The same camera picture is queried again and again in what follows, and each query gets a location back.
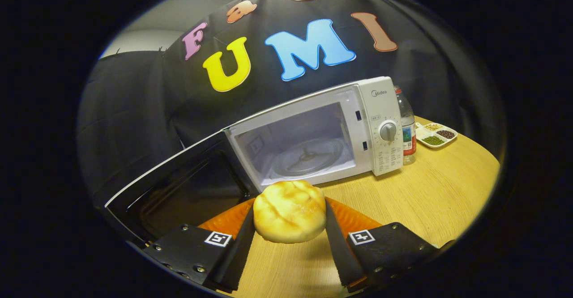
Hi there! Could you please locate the round bread bun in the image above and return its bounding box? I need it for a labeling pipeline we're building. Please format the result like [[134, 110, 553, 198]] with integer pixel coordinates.
[[253, 180, 326, 244]]

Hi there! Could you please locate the black backdrop cloth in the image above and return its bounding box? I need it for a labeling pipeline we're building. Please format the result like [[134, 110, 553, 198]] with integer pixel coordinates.
[[76, 0, 506, 209]]

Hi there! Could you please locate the glass turntable plate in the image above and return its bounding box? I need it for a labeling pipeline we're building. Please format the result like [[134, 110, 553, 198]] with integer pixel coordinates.
[[272, 138, 345, 178]]

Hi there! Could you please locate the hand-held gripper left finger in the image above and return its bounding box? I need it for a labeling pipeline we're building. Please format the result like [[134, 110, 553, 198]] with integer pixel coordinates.
[[143, 198, 256, 293]]

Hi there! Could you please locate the white divided dish of beans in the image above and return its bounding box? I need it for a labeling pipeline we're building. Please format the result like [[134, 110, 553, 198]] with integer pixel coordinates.
[[415, 122, 458, 149]]

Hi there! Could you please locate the clear bottle with red label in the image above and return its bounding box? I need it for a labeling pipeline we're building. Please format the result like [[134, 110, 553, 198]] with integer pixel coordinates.
[[395, 86, 417, 165]]

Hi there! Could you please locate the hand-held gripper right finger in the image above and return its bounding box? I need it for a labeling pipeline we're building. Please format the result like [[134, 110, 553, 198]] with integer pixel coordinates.
[[325, 197, 448, 289]]

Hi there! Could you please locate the white microwave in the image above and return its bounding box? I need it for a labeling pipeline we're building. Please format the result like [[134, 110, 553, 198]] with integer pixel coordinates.
[[104, 77, 403, 249]]

